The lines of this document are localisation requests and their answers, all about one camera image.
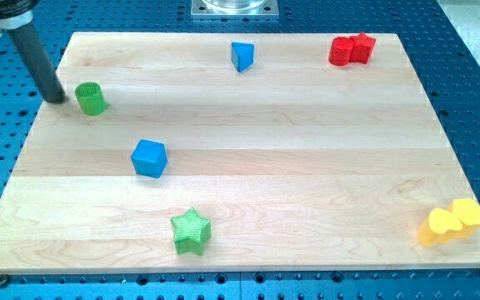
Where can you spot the red star block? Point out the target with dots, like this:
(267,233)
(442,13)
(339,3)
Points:
(362,49)

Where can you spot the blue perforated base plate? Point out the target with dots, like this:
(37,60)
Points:
(434,35)

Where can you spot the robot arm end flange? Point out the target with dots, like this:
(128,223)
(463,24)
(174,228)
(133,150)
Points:
(16,13)

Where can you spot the yellow heart block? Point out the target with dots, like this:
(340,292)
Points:
(438,227)

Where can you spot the wooden board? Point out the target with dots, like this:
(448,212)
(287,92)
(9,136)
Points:
(298,164)

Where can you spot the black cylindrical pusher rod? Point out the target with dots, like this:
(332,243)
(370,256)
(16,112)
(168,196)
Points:
(35,57)

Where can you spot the green star block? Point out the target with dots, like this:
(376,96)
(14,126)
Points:
(190,232)

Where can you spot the yellow hexagon block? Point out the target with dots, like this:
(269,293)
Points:
(467,211)

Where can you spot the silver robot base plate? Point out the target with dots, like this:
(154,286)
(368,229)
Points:
(234,8)

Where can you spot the red cylinder block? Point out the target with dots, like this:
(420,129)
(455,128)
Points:
(340,51)

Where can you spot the green cylinder block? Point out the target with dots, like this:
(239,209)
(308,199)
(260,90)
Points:
(90,98)

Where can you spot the blue triangle block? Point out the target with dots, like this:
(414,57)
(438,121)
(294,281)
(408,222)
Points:
(242,55)

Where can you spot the blue cube block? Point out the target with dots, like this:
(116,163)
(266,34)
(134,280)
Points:
(149,158)

